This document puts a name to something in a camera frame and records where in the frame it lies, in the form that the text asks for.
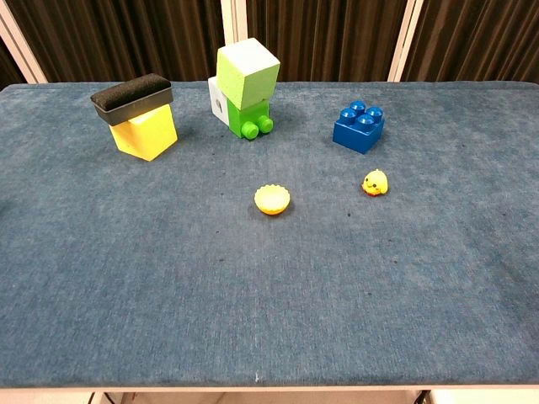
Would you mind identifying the white frame post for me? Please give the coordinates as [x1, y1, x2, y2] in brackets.
[387, 0, 424, 82]
[0, 0, 49, 85]
[220, 0, 248, 45]

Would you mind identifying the blue fabric table cover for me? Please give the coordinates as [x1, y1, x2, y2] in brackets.
[0, 80, 539, 389]

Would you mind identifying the small yellow duck toy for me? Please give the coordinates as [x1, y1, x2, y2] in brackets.
[361, 167, 391, 198]

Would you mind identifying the black board eraser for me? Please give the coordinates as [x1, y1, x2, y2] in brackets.
[89, 72, 174, 126]

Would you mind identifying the white cube with hole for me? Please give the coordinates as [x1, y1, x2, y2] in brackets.
[207, 76, 231, 126]

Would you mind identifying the dark brown curtain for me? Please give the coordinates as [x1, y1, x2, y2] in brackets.
[0, 0, 539, 86]

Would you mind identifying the blue building brick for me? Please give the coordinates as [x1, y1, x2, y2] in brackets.
[332, 99, 386, 156]

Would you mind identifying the green and white building brick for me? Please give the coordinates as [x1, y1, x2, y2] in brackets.
[227, 98, 275, 140]

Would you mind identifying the yellow cube block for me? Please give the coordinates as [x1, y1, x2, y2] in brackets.
[109, 103, 179, 162]

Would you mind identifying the green and white foam cube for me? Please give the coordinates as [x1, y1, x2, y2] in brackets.
[216, 37, 281, 111]

